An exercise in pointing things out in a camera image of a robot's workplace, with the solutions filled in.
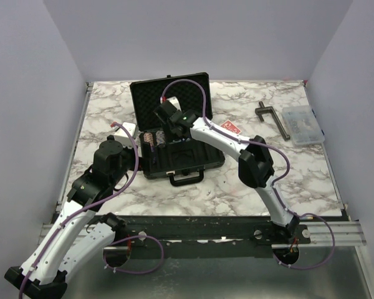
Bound blue tan poker chip stack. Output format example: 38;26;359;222
155;130;166;148

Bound red tan poker chip stack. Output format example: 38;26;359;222
143;132;155;147

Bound black poker carrying case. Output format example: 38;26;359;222
130;72;225;187

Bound blue playing card deck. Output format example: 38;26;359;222
167;138;191;146

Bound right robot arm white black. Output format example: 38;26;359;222
154;101;299;244

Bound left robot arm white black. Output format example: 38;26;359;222
4;140;139;298

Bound red playing card deck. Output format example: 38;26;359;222
221;120;241;135

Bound black metal clamp tool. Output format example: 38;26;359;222
255;101;291;141

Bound clear plastic parts box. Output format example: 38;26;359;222
281;105;325;147

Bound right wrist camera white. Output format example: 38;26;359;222
161;97;181;110

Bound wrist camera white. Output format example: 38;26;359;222
111;122;137;147
161;97;181;110

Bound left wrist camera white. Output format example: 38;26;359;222
111;122;137;147

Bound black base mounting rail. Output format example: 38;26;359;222
51;213;319;261

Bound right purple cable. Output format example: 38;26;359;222
160;79;336;270

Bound aluminium extrusion rail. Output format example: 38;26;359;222
37;217;367;250

